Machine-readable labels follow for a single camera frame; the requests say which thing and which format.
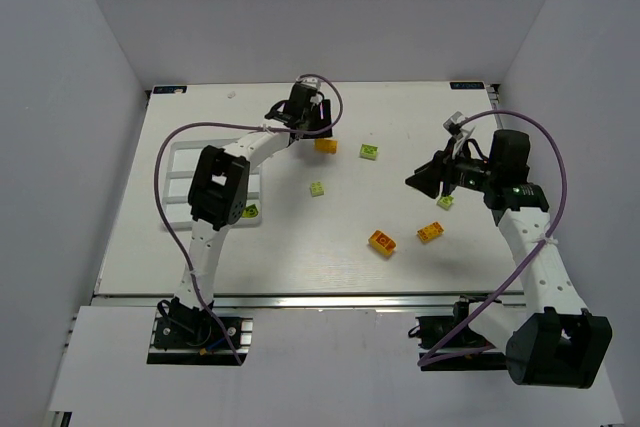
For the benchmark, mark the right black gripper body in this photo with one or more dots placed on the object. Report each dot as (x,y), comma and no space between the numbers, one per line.
(448,179)

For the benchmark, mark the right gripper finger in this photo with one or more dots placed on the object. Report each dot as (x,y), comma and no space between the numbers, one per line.
(444,179)
(426,179)

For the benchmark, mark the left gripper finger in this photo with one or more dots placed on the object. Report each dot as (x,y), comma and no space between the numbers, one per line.
(295,136)
(325,119)

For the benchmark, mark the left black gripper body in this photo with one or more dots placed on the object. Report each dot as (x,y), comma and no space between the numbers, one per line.
(314,124)

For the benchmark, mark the long orange lego brick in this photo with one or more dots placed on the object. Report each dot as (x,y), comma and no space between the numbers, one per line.
(327,146)

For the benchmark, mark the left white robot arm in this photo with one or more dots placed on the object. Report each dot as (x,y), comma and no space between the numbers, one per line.
(220,186)

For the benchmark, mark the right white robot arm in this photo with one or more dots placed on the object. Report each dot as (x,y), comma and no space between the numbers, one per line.
(559,343)

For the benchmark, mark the pale green lego brick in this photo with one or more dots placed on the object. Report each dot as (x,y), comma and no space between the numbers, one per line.
(445,202)

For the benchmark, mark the light green lego brick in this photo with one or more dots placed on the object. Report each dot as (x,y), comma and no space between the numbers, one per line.
(368,152)
(316,189)

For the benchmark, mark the orange curved lego brick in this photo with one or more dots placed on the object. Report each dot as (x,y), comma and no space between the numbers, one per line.
(382,244)

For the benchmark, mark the right blue label sticker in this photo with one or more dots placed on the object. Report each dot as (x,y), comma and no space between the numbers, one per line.
(466,85)

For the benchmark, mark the blue label sticker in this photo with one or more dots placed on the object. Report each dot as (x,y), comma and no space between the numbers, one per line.
(466,85)
(169,89)

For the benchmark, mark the white compartment tray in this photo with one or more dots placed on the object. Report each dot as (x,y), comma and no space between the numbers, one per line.
(179,173)

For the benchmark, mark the left blue label sticker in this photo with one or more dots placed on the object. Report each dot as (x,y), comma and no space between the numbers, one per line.
(169,89)

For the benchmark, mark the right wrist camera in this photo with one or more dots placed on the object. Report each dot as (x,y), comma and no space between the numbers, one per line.
(454,126)

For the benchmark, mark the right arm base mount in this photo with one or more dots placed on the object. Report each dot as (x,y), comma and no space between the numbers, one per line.
(431,328)

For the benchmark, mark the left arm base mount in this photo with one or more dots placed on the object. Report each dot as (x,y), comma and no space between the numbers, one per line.
(190,336)

